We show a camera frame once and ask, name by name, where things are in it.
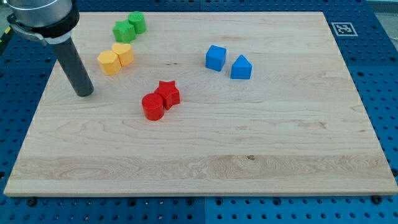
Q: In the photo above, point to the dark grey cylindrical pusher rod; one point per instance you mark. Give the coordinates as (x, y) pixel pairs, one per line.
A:
(73, 67)

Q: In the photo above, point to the blue cube block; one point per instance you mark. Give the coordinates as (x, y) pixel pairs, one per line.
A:
(215, 58)

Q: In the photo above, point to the yellow hexagon block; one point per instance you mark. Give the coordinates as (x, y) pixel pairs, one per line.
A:
(109, 62)

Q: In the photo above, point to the yellow heart block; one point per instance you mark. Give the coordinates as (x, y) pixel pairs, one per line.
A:
(124, 52)

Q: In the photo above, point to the green star block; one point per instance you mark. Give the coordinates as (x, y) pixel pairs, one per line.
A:
(124, 32)

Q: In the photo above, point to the green cylinder block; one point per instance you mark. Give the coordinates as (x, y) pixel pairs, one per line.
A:
(137, 19)

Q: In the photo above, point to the red cylinder block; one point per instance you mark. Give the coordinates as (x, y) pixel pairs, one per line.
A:
(152, 105)

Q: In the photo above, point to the red star block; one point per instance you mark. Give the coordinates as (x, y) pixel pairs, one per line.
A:
(169, 93)

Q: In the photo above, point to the light wooden board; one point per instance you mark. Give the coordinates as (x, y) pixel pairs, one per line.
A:
(297, 127)

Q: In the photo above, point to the blue triangular prism block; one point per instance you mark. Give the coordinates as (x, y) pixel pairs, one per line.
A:
(241, 69)

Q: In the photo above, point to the white fiducial marker tag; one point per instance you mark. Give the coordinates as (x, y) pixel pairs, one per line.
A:
(344, 29)

